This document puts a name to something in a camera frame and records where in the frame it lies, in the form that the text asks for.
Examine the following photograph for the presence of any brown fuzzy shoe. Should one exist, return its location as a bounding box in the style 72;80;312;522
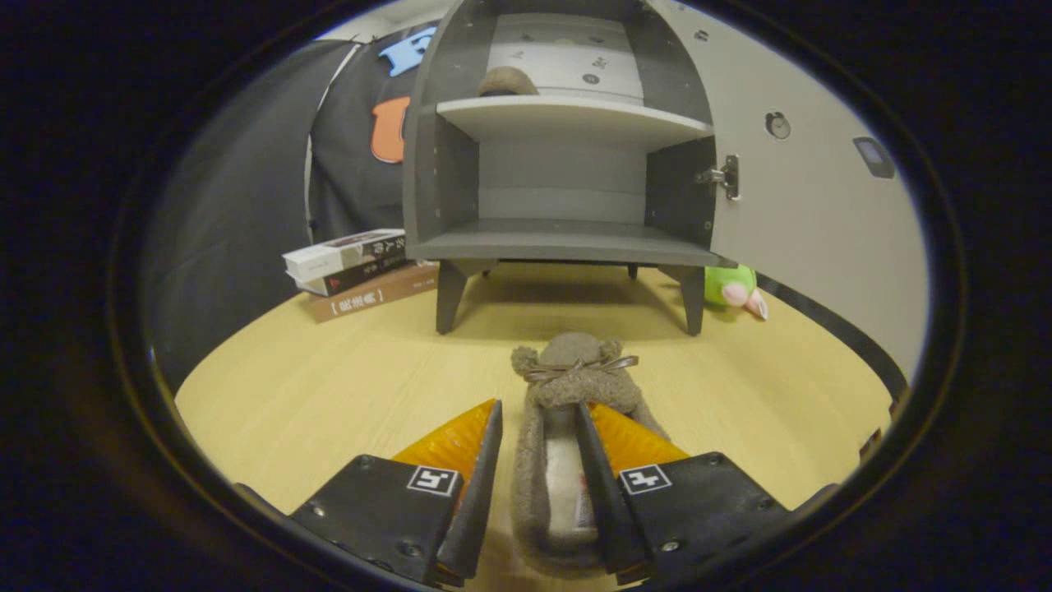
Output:
478;66;540;97
510;331;671;576

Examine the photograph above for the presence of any green and pink plush toy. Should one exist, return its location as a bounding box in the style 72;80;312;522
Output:
704;263;769;321

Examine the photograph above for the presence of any brown book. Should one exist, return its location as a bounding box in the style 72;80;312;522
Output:
308;261;441;324

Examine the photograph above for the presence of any black backdrop cloth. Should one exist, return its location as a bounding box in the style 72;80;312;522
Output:
144;25;441;387

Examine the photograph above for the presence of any black book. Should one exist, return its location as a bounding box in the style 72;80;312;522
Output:
294;253;414;298

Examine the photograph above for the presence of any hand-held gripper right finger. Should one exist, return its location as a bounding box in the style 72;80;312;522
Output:
574;401;794;586

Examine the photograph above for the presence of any grey shoe cabinet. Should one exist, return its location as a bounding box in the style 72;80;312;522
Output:
401;0;728;336

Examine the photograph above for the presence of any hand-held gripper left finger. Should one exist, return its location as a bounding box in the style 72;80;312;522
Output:
288;399;504;589

